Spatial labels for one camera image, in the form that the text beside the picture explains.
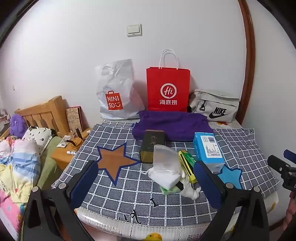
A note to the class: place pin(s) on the dark green box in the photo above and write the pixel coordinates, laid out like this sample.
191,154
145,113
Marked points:
151,138

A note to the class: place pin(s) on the beige Nike waist bag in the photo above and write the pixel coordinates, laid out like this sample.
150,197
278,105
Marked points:
215,106

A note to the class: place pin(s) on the white spotted pillow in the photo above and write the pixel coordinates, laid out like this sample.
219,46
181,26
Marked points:
42,137

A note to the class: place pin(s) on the grey checked bed sheet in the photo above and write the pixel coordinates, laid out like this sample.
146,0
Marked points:
137,199

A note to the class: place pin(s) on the wooden door frame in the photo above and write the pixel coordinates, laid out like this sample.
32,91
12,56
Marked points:
249,62

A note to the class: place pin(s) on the white Miniso plastic bag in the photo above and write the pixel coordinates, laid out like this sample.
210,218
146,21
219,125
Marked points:
118,98

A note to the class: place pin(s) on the white fabric glove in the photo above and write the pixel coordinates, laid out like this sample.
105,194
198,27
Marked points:
186,188

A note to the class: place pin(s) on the wall light switch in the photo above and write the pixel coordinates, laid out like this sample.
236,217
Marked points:
134,30

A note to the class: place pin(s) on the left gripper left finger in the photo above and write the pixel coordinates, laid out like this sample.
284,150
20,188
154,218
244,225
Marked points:
50,214

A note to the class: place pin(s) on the pastel blanket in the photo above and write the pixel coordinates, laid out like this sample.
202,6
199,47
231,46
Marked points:
20,170

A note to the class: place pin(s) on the patterned book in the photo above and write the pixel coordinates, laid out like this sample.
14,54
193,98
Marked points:
74,118

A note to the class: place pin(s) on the brown star felt mat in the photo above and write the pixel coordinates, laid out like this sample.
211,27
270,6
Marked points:
113,160

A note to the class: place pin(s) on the blue tissue pack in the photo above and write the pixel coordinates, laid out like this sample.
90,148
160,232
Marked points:
208,151

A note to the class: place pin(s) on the red paper shopping bag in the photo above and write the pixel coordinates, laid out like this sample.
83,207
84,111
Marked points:
167,87

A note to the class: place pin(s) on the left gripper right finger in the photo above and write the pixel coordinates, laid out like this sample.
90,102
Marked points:
252,222

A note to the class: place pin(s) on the wooden nightstand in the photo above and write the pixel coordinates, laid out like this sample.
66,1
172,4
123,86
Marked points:
63,156

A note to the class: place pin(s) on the white fruit print mattress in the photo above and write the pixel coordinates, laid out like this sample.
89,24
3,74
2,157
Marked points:
124,229

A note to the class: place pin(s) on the person's right hand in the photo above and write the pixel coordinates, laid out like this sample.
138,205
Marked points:
290,211

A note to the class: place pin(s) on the yellow black small pouch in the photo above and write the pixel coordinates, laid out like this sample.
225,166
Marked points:
188,162

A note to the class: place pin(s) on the blue star felt mat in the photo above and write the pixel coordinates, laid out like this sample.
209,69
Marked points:
233,176

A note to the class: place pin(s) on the purple towel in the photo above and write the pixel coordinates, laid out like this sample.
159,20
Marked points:
178,126

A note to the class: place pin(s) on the wooden headboard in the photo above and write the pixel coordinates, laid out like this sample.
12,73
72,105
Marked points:
51,114

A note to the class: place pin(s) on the purple plush toy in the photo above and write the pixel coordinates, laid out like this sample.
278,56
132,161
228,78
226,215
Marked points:
18,126

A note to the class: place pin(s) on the green scouring sponge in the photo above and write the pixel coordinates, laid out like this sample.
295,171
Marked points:
173,190

